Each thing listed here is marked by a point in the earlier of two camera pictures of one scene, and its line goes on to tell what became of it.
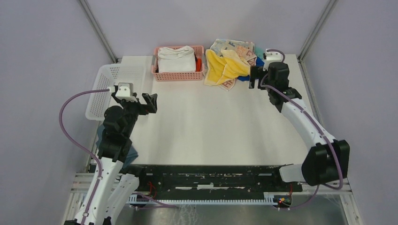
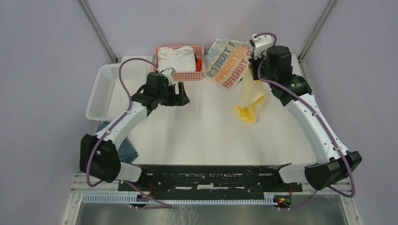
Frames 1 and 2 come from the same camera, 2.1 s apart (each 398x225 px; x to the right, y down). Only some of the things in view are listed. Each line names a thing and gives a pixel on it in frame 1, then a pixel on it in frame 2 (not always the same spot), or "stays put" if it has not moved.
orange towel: (198, 64) stays put
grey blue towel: (132, 154) stays put
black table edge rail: (218, 178) stays put
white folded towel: (178, 60) stays put
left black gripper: (150, 100) to (174, 100)
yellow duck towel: (219, 69) to (253, 94)
